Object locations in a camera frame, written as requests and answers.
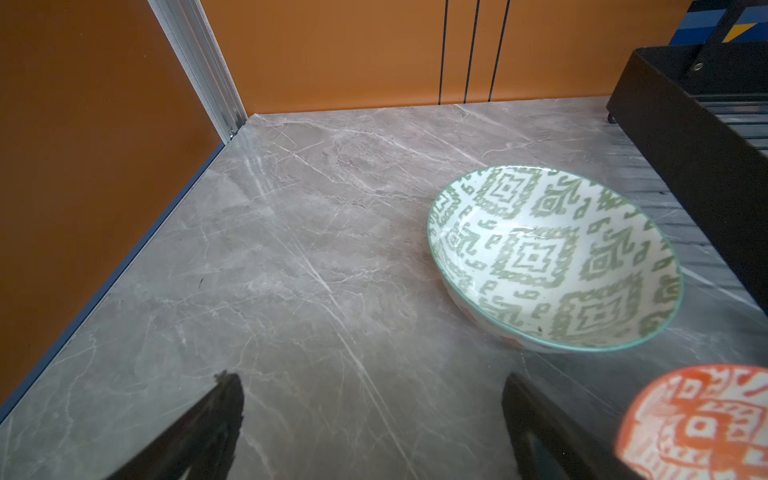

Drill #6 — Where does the aluminium corner post left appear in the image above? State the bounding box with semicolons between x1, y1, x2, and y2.
148;0;248;144

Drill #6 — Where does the red patterned ceramic bowl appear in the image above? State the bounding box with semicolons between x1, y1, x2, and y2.
614;364;767;479

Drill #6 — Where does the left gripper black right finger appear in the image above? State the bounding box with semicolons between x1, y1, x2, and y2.
501;373;639;480

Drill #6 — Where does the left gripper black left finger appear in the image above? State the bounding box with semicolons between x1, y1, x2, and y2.
109;371;244;479

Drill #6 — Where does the black wire dish rack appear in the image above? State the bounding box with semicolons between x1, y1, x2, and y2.
607;1;767;310

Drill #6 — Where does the green patterned ceramic bowl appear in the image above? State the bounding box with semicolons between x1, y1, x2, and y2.
427;165;683;353

